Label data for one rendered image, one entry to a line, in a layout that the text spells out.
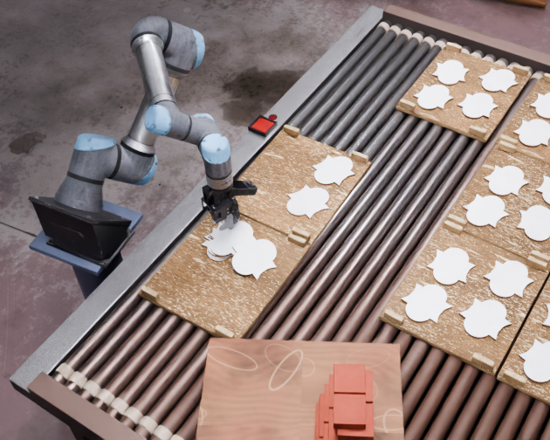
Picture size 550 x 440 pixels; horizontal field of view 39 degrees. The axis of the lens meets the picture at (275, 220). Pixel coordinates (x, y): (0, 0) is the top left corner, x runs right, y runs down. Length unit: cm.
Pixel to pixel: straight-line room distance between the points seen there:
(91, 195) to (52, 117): 201
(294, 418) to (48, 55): 340
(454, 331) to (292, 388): 52
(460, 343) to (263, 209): 75
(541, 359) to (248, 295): 83
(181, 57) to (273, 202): 54
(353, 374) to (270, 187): 101
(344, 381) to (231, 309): 65
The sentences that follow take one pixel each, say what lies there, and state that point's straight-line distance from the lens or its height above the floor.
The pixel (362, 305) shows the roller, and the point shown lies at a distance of 227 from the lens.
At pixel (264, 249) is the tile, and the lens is 234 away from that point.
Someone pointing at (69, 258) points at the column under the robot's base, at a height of 87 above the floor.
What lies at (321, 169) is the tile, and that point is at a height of 94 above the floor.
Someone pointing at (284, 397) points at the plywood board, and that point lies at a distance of 198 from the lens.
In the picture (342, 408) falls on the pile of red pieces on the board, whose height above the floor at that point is 131.
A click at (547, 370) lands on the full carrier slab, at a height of 95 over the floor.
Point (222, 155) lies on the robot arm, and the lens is 208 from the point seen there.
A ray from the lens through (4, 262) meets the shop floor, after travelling 381.
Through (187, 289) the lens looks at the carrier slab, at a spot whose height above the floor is 94.
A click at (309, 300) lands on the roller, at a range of 228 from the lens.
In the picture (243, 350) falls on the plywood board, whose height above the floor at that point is 104.
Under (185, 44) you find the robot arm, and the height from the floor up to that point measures 137.
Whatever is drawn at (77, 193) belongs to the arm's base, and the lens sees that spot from 246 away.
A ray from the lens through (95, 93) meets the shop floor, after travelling 454.
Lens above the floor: 279
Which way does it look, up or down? 49 degrees down
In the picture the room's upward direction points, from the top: 3 degrees counter-clockwise
